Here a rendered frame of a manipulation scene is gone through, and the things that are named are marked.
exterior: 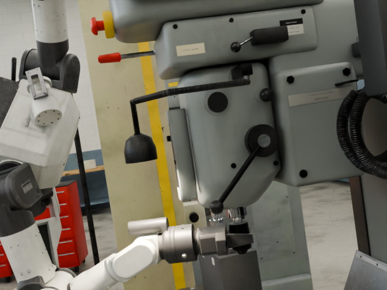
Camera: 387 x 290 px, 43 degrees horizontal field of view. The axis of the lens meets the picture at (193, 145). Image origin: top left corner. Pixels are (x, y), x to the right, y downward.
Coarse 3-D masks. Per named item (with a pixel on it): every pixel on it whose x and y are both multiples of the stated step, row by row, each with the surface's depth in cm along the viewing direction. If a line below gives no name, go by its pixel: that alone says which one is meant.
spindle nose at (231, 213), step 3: (228, 210) 114; (231, 210) 114; (234, 210) 113; (237, 210) 113; (228, 213) 115; (231, 213) 114; (234, 213) 114; (237, 213) 113; (246, 213) 115; (228, 216) 115; (231, 216) 114; (234, 216) 114; (237, 216) 113; (240, 216) 114
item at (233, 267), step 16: (208, 256) 150; (224, 256) 142; (240, 256) 142; (256, 256) 144; (208, 272) 153; (224, 272) 141; (240, 272) 142; (256, 272) 144; (208, 288) 156; (224, 288) 141; (240, 288) 142; (256, 288) 144
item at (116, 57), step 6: (108, 54) 119; (114, 54) 119; (126, 54) 120; (132, 54) 120; (138, 54) 120; (144, 54) 120; (150, 54) 121; (102, 60) 119; (108, 60) 119; (114, 60) 119
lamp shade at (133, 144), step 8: (136, 136) 107; (144, 136) 107; (128, 144) 106; (136, 144) 106; (144, 144) 106; (152, 144) 107; (128, 152) 106; (136, 152) 105; (144, 152) 106; (152, 152) 107; (128, 160) 107; (136, 160) 106; (144, 160) 106
